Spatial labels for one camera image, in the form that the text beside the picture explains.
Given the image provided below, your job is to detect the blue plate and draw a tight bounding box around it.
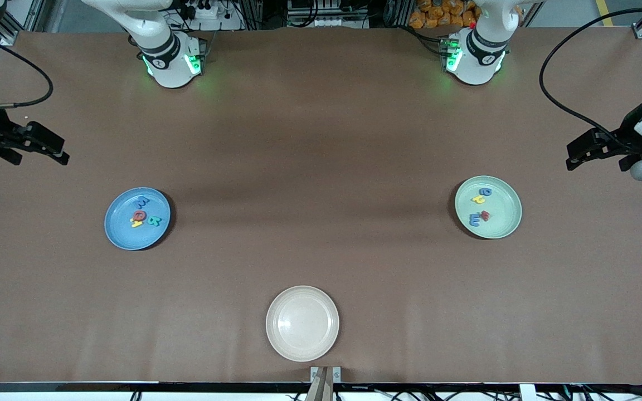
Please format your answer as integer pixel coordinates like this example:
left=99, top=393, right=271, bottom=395
left=104, top=187, right=172, bottom=251

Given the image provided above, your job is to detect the metal mounting bracket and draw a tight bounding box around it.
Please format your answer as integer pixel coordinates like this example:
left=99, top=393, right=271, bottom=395
left=310, top=366, right=342, bottom=385

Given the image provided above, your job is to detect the orange bags pile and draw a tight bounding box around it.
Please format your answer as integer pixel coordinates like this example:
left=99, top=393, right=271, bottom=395
left=409, top=0, right=480, bottom=30

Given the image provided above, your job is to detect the beige camera mount post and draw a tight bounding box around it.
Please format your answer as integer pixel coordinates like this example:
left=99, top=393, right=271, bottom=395
left=305, top=368, right=334, bottom=401

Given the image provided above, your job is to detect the white power strip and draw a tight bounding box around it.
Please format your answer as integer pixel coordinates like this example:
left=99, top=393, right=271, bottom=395
left=179, top=0, right=238, bottom=31

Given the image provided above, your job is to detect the black base cable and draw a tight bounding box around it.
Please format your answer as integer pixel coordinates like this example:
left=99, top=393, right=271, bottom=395
left=198, top=31, right=218, bottom=65
left=410, top=25, right=449, bottom=56

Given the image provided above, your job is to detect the black cable bundle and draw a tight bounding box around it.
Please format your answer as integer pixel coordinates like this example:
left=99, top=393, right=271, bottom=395
left=566, top=373, right=642, bottom=401

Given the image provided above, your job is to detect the green plate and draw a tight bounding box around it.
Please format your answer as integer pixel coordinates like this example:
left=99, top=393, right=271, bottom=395
left=454, top=175, right=523, bottom=240

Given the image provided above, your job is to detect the cream plate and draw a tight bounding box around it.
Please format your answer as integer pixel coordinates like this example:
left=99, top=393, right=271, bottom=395
left=265, top=285, right=340, bottom=363

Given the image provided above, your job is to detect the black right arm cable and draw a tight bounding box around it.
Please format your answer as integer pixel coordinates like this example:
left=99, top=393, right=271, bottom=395
left=0, top=31, right=54, bottom=109

